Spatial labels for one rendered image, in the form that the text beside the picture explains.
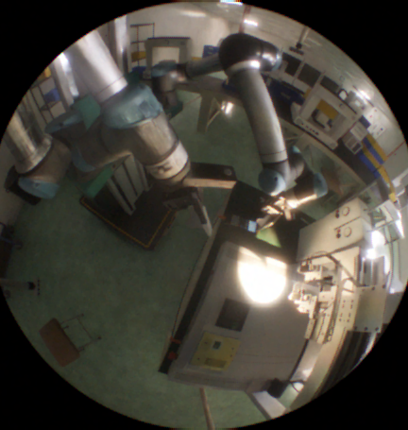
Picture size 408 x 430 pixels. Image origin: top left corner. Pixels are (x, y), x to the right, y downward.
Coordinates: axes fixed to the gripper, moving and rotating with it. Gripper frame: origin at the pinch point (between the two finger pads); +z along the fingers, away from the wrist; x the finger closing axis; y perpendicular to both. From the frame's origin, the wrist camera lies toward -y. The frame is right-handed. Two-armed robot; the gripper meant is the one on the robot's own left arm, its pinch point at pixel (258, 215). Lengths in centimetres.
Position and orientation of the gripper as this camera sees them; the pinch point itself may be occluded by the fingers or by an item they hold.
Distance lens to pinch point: 74.5
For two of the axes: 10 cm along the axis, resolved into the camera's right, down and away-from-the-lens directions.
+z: -3.8, 2.9, 8.8
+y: -8.8, -4.1, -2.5
